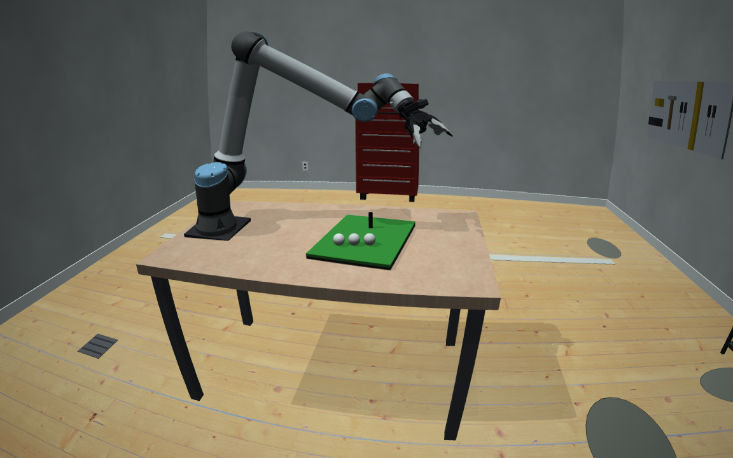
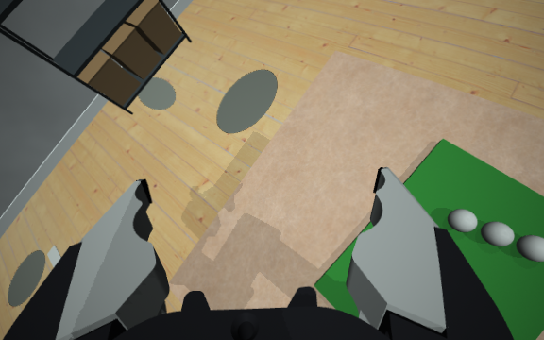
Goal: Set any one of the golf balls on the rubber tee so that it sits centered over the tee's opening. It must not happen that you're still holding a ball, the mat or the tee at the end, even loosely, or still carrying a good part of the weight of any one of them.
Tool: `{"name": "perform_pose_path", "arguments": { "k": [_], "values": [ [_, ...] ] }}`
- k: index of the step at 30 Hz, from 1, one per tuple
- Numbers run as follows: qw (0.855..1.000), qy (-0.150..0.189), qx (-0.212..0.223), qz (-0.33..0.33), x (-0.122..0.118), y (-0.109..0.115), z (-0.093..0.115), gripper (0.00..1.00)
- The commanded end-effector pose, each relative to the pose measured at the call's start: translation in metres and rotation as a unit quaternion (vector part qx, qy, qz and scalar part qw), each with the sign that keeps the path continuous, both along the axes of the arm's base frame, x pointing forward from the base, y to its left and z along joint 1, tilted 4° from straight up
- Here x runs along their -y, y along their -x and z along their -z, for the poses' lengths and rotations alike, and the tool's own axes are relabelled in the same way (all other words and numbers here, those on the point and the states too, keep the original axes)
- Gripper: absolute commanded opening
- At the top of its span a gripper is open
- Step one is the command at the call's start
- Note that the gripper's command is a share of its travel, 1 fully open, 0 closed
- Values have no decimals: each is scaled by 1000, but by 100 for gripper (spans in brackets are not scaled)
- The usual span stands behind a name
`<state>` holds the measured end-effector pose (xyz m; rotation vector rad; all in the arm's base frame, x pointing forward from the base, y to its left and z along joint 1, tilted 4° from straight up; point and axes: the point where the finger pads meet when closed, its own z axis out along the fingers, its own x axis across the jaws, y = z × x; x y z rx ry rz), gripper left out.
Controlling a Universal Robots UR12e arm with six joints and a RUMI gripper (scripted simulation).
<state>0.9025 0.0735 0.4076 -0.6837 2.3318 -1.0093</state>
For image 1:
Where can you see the green mat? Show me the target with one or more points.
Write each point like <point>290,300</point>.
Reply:
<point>390,237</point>

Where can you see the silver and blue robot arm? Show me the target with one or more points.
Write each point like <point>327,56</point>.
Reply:
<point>214,182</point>

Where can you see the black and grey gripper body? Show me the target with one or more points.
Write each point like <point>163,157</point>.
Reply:
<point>420,117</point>

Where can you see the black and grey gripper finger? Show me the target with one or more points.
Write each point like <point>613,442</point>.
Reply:
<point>437,125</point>
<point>415,132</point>

